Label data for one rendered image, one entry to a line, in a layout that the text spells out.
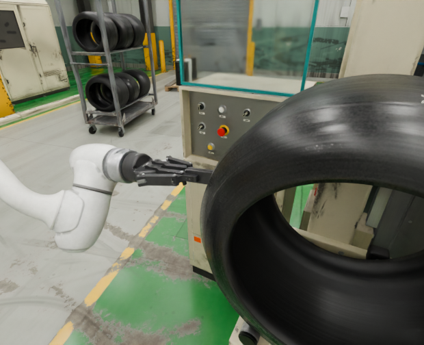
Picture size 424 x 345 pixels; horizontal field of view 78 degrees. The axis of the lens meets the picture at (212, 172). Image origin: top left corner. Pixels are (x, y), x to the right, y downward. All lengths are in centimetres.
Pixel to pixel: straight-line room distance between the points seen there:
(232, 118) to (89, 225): 77
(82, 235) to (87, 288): 133
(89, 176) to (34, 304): 149
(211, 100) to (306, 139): 93
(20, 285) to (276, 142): 210
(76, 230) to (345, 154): 61
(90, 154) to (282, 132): 52
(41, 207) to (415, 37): 88
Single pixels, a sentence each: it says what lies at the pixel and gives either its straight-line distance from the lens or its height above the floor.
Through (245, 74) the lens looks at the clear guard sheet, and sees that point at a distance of 114.
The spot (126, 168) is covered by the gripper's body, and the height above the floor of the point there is 122.
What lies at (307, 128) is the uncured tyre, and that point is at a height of 141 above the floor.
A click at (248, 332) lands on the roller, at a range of 69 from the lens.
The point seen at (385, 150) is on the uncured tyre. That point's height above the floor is 140.
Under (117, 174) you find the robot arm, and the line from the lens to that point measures 68.
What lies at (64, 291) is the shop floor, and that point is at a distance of 210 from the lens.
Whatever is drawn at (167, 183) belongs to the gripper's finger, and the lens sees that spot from 58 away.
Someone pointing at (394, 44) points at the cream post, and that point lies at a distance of 69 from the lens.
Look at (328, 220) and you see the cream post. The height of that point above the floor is 101.
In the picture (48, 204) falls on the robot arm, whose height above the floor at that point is 114.
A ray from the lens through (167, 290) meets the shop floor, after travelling 189.
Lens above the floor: 152
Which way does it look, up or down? 30 degrees down
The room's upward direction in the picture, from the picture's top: straight up
